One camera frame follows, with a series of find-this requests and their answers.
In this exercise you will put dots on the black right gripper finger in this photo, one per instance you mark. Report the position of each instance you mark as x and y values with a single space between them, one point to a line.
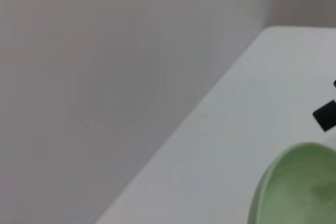
326 116

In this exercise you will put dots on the light green plate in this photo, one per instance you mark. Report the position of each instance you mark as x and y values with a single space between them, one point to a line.
296 187

